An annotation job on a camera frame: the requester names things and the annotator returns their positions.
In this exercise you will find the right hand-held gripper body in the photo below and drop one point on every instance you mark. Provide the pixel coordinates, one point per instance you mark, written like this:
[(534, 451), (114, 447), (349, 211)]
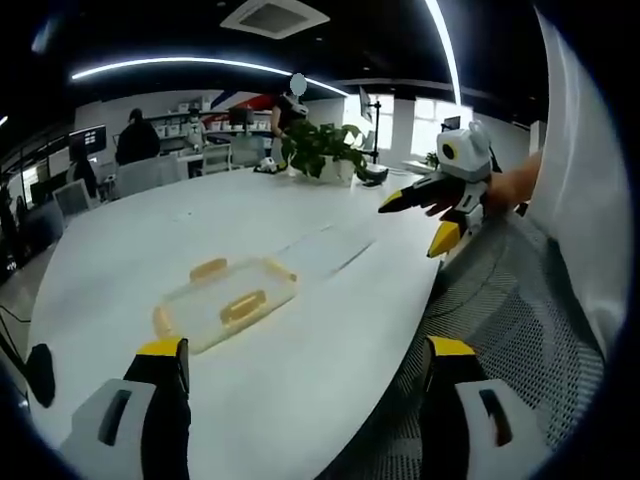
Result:
[(470, 160)]

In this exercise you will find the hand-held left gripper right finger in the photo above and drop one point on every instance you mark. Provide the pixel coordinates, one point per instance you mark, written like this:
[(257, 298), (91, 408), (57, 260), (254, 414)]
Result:
[(450, 425)]

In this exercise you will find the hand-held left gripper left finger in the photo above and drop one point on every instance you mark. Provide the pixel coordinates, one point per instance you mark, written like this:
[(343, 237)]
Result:
[(120, 450)]

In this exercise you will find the small green plant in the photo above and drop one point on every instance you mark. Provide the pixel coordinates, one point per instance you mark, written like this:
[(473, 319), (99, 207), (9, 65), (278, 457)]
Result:
[(432, 160)]

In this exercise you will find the black headset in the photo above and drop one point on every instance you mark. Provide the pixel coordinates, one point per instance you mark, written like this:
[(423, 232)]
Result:
[(374, 176)]

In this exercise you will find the black monitor stand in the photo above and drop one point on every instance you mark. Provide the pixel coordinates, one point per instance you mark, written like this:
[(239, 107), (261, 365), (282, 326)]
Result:
[(376, 130)]

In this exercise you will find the green potted plant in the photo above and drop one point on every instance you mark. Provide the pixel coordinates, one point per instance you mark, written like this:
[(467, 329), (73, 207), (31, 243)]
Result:
[(325, 152)]

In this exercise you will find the grey mesh chair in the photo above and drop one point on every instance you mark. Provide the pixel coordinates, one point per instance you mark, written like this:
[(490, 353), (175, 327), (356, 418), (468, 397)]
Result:
[(500, 320)]

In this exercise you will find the black chair armrest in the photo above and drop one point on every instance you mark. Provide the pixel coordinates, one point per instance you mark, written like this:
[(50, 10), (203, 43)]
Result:
[(41, 375)]

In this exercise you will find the person's white shirt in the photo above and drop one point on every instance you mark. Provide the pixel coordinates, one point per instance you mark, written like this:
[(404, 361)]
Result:
[(580, 175)]

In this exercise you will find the curved ceiling light strip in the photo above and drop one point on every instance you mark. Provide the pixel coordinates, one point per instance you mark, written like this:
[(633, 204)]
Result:
[(445, 45), (200, 63)]

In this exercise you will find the clear container lid yellow clips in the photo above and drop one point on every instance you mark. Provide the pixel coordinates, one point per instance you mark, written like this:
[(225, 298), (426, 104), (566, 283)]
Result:
[(230, 305)]

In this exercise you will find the white office chair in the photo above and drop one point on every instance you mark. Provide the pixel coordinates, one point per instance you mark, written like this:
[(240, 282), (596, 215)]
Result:
[(147, 175), (216, 159), (75, 197)]

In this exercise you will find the ceiling air vent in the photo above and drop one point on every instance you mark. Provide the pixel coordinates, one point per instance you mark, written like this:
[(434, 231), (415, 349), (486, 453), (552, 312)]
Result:
[(275, 17)]

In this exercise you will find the black monitor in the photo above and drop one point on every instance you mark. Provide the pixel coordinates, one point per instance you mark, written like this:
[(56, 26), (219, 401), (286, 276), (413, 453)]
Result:
[(88, 141)]

